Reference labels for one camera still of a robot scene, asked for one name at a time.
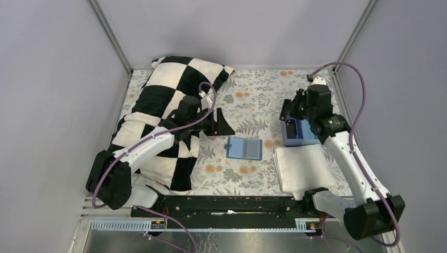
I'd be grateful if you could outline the black credit card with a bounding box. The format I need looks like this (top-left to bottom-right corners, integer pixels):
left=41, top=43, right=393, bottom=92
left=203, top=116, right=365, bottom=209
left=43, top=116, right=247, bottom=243
left=279, top=99, right=293, bottom=122

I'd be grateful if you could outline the blue card holder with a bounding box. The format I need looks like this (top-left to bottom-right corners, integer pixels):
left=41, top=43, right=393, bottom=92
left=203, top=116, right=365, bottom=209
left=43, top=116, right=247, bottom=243
left=224, top=137, right=248, bottom=160

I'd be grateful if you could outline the light grey credit card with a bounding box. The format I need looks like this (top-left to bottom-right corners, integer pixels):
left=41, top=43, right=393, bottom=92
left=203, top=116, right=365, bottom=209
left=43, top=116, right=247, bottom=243
left=245, top=139, right=262, bottom=160

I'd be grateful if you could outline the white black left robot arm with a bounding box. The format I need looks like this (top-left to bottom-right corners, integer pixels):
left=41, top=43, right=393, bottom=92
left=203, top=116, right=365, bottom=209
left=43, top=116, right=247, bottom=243
left=85, top=96, right=235, bottom=210

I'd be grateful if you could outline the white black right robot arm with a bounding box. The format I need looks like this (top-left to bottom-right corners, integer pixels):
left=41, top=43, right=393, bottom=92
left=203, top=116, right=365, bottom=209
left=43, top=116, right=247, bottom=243
left=282, top=75, right=405, bottom=247

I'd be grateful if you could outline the blue three-compartment tray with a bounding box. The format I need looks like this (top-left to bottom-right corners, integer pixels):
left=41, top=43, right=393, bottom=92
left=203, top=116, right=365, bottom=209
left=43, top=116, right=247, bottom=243
left=281, top=117, right=320, bottom=147

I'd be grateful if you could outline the floral table cloth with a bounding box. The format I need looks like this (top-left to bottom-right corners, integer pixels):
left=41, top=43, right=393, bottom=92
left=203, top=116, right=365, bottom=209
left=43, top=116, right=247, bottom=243
left=98, top=69, right=364, bottom=197

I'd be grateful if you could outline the white folded towel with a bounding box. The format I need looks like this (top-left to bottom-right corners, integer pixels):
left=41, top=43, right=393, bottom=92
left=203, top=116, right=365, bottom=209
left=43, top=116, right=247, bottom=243
left=274, top=145, right=337, bottom=200

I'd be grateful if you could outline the black white checkered pillow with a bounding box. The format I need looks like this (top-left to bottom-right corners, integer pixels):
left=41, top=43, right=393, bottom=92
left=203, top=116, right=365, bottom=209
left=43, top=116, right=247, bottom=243
left=107, top=56, right=234, bottom=195

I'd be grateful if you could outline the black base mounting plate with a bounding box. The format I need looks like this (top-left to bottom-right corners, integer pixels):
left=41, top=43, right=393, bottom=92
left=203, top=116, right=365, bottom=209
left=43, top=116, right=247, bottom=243
left=131, top=196, right=322, bottom=230

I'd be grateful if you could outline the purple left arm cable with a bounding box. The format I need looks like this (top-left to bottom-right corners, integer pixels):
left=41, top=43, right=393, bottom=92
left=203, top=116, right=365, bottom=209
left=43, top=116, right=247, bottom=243
left=91, top=82, right=217, bottom=253

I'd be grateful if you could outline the aluminium frame rail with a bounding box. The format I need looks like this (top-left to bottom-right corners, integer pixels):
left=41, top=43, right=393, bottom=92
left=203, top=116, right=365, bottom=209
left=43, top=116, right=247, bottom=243
left=71, top=197, right=402, bottom=253

